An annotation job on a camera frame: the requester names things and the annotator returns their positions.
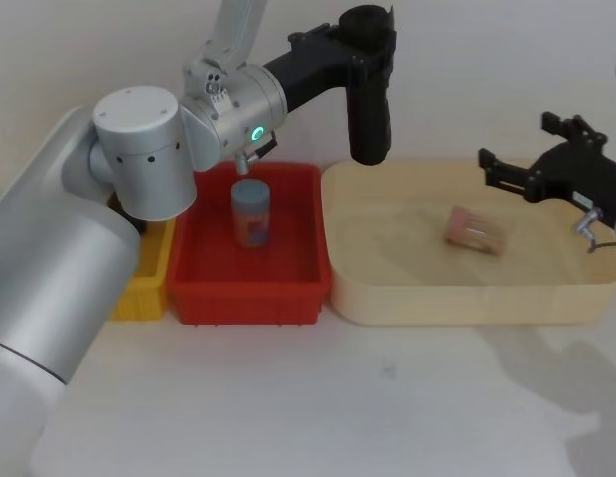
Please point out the clear pink plastic box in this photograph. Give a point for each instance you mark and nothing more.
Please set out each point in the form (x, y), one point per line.
(474, 231)

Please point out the red plastic bin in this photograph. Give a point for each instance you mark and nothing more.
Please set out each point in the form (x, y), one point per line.
(248, 303)

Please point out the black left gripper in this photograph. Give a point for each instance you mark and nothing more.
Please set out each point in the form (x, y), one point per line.
(318, 64)

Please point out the cream plastic tray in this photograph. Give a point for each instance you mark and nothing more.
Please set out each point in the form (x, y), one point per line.
(437, 303)

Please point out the printed bottle with grey lid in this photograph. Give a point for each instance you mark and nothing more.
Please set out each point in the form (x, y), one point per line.
(251, 218)

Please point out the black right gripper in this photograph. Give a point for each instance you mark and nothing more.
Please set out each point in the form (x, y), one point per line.
(576, 171)

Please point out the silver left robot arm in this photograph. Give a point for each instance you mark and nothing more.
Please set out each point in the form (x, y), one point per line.
(40, 248)

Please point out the yellow plastic bin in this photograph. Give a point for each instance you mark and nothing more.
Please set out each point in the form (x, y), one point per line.
(139, 298)

